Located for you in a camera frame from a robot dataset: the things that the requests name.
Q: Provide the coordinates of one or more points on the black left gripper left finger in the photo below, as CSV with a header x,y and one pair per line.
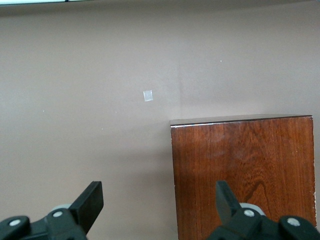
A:
x,y
85,207

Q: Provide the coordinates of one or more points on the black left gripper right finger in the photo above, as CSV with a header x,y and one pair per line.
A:
x,y
227,207

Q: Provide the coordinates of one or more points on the dark red wooden cabinet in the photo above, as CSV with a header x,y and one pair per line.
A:
x,y
250,155

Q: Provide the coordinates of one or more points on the small square tape piece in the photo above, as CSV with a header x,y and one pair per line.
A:
x,y
148,96

